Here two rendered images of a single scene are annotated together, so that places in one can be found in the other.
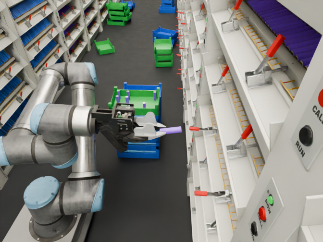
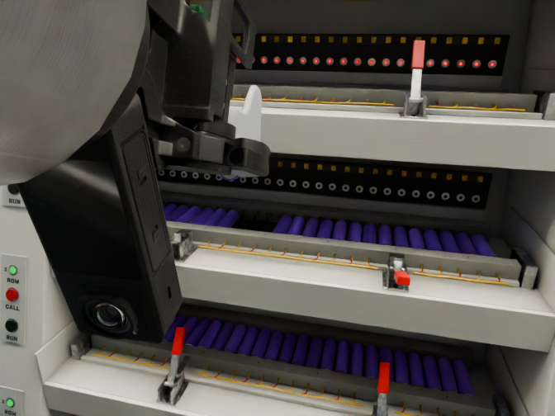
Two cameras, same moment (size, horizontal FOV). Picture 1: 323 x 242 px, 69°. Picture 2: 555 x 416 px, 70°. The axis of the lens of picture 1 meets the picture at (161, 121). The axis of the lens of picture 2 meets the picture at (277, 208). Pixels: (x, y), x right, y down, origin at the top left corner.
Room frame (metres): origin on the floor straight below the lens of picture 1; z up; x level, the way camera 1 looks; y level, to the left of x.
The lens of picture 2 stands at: (0.43, 0.29, 0.83)
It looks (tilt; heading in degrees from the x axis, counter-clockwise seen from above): 5 degrees down; 280
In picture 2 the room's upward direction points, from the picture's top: 4 degrees clockwise
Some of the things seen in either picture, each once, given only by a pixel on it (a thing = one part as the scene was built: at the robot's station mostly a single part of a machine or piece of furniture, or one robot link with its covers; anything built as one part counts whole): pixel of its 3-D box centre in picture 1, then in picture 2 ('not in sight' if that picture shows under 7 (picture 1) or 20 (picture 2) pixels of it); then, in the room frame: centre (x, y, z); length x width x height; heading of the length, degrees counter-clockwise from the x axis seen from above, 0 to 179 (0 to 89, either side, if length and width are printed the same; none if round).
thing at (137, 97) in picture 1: (135, 100); not in sight; (1.22, 0.16, 0.44); 0.30 x 0.20 x 0.08; 88
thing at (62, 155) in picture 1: (58, 147); not in sight; (0.52, 0.33, 0.75); 0.12 x 0.09 x 0.12; 99
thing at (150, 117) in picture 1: (150, 120); not in sight; (0.54, 0.03, 0.85); 0.09 x 0.03 x 0.06; 93
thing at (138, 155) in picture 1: (139, 144); not in sight; (1.22, 0.16, 0.04); 0.30 x 0.20 x 0.08; 88
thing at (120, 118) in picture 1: (114, 121); (132, 70); (0.52, 0.14, 0.86); 0.12 x 0.08 x 0.09; 88
